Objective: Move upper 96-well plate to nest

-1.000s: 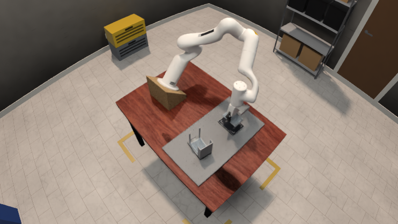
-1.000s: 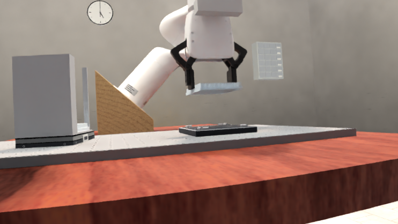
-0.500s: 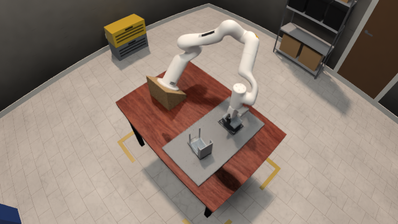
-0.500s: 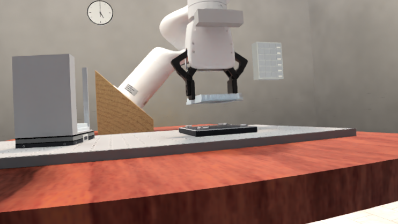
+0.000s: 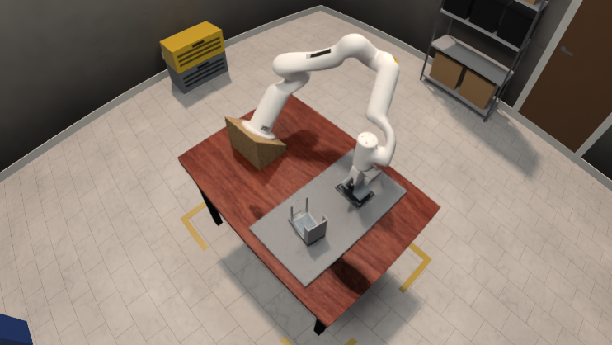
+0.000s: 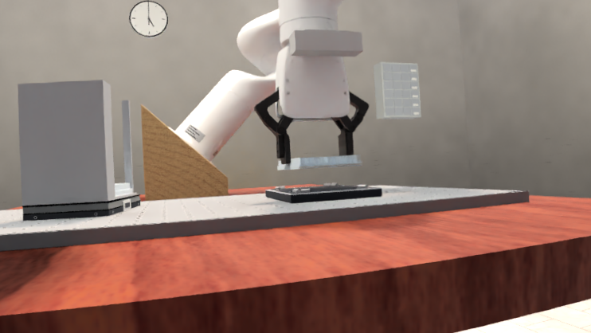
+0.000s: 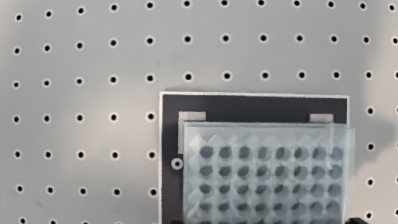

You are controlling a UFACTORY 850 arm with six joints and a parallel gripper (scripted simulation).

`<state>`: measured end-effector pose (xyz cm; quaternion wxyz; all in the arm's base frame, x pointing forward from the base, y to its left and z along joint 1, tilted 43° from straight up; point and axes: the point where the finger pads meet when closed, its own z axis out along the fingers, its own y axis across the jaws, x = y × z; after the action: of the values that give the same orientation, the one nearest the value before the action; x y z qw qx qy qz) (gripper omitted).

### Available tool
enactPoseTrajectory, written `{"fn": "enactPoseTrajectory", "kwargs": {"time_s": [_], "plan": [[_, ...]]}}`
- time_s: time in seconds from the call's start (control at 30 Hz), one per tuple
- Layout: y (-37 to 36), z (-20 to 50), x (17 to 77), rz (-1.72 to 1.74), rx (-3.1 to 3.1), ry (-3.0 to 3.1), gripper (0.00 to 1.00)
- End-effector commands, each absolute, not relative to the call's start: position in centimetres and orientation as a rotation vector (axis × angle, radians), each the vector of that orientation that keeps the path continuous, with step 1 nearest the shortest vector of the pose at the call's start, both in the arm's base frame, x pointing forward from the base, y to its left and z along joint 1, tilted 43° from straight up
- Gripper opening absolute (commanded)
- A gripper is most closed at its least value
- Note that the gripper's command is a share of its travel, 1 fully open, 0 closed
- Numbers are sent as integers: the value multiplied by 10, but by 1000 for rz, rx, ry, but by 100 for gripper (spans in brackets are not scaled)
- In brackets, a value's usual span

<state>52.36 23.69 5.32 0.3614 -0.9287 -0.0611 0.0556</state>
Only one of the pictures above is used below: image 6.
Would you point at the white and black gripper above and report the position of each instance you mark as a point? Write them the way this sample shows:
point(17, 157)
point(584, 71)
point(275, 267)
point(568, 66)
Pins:
point(311, 86)

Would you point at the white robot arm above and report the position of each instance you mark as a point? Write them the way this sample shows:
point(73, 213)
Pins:
point(304, 25)

